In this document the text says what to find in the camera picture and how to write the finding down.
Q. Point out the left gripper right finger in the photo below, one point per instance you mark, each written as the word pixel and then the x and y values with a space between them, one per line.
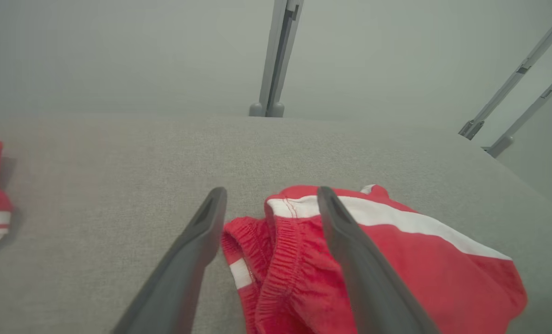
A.
pixel 368 287

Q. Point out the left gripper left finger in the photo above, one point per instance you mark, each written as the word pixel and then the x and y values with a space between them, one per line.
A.
pixel 183 278

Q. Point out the red shorts with white stripe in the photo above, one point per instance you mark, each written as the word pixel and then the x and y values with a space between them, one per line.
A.
pixel 419 269

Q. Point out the grey fabric sofa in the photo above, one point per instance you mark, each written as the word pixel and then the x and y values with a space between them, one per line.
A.
pixel 118 176

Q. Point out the grey partition post with feet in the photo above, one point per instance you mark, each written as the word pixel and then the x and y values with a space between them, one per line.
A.
pixel 276 55

